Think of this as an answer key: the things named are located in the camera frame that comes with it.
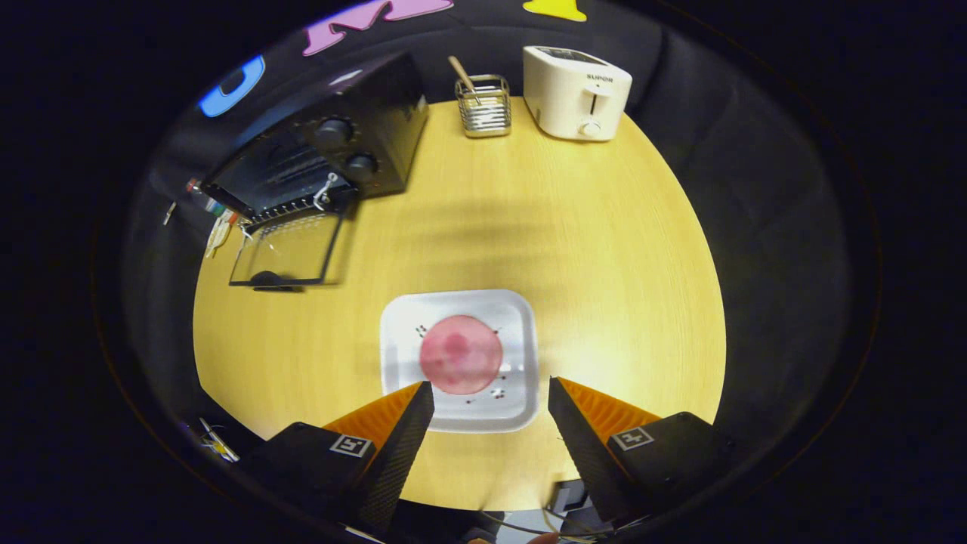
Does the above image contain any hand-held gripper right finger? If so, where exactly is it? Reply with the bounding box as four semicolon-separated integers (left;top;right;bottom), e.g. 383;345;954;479
548;376;734;530

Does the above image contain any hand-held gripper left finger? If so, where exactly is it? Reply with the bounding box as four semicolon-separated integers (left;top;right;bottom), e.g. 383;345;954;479
242;382;435;537

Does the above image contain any white square plate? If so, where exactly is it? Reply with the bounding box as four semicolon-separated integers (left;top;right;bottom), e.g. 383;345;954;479
379;289;540;434

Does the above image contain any round pink meat slice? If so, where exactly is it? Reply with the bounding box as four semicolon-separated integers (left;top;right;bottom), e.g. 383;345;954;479
419;315;505;396

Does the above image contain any black toaster oven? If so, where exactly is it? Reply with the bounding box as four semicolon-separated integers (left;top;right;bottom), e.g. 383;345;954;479
200;51;430;294

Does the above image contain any white pop-up toaster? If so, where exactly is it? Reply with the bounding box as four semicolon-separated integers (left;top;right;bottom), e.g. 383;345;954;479
523;45;633;142

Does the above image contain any yellow white small object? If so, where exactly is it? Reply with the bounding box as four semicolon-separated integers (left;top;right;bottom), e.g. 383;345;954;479
198;417;241;463

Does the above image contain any small white snack dish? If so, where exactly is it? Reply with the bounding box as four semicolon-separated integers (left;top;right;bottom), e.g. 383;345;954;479
204;215;243;259

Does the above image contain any wooden stick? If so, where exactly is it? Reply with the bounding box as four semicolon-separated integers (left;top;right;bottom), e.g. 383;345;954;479
448;55;480;105

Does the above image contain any wire utensil holder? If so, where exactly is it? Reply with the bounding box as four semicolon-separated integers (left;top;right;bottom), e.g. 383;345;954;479
455;73;512;138

